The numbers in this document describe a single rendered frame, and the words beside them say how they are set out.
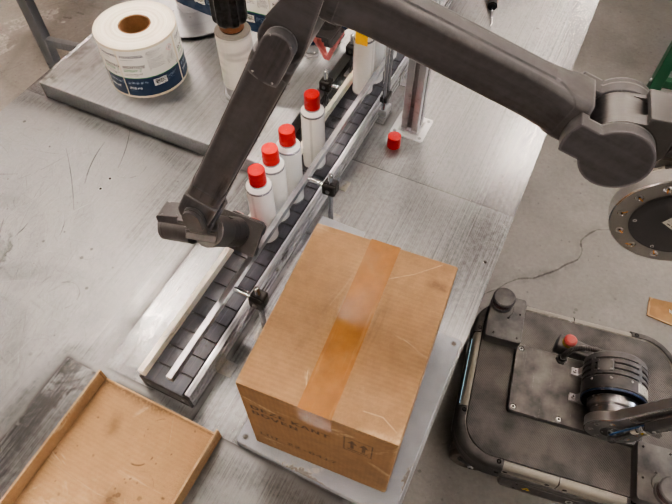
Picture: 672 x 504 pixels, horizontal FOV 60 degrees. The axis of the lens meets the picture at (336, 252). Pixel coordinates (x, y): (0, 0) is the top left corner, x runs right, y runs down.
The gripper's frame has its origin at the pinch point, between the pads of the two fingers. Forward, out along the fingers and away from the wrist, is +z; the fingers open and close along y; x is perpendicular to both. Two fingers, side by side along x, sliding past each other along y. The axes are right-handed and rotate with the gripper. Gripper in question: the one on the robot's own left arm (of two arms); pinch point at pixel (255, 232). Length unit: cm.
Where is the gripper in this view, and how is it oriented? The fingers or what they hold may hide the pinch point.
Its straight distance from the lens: 120.2
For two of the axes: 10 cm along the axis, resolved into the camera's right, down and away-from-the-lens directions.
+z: 2.8, -0.2, 9.6
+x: -3.5, 9.3, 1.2
